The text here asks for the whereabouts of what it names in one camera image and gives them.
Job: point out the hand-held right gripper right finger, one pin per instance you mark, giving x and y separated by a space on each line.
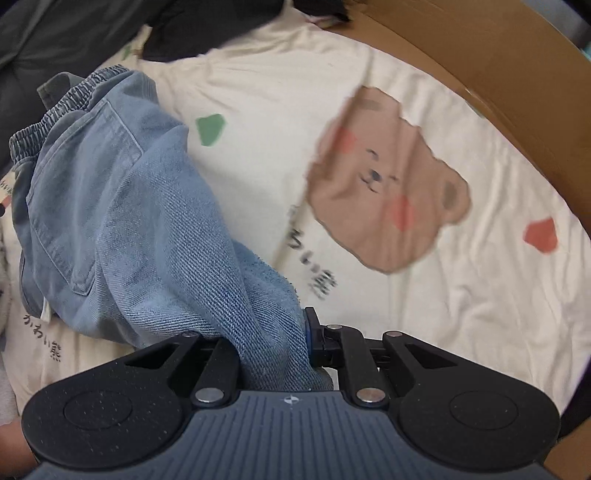
308 341

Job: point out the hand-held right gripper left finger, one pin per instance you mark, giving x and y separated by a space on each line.
210 369

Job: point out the white fluffy spotted blanket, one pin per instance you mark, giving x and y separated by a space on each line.
4 397

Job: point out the person's bare leg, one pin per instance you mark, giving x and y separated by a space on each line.
14 452

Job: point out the cream bear print bed sheet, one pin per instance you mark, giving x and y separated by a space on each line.
277 115

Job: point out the black garment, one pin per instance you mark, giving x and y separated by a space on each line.
221 27

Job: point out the brown cardboard box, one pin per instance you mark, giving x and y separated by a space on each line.
498 55

